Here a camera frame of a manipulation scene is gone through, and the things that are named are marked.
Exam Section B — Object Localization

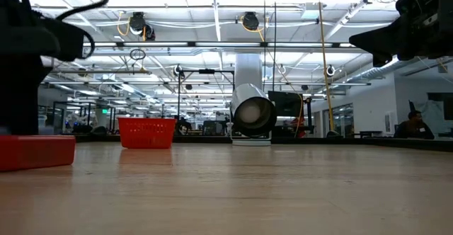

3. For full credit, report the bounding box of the silver ventilation duct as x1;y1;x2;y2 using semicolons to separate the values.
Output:
348;59;418;82

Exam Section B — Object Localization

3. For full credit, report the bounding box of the yellow hanging cable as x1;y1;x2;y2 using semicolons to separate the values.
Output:
316;0;336;133

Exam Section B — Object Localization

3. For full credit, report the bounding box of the red relay cube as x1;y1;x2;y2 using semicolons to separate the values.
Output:
0;134;76;173

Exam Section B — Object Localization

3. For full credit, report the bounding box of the white building column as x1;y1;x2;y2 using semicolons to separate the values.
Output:
234;53;263;91

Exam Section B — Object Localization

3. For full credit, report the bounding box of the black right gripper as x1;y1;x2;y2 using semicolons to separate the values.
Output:
349;0;453;68

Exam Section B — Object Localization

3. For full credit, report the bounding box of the black hanging cable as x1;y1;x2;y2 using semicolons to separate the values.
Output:
272;0;278;91

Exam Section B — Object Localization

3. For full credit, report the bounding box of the white cylindrical lamp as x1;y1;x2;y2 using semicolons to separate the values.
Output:
229;83;278;147

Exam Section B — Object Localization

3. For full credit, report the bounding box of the black background monitor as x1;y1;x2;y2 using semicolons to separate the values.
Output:
268;91;304;118

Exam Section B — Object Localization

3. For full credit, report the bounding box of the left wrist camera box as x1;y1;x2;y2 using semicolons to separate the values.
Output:
33;17;95;62

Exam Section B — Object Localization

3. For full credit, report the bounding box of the red plastic mesh basket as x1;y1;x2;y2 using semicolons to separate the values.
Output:
117;117;177;149

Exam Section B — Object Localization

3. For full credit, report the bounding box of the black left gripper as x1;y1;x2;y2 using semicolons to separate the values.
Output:
0;0;59;136

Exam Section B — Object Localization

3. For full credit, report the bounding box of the person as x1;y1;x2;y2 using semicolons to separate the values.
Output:
393;110;435;140

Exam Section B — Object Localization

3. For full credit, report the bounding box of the black ceiling cable reel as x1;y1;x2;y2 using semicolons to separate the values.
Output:
127;11;156;42
241;11;261;31

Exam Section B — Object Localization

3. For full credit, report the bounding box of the black background station frame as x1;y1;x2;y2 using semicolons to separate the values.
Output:
176;69;236;137

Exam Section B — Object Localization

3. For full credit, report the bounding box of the black aluminium table frame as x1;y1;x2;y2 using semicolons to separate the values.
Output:
70;134;453;154

